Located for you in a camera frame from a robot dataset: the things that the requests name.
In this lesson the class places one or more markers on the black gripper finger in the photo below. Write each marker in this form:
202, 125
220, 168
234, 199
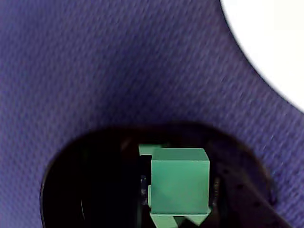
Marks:
143, 183
237, 202

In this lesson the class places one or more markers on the white round plate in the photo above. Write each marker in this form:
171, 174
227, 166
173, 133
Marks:
273, 35

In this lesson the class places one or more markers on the black metal bucket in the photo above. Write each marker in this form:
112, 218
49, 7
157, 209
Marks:
95, 178

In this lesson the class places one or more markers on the blue woven tablecloth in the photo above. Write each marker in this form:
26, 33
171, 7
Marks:
95, 71

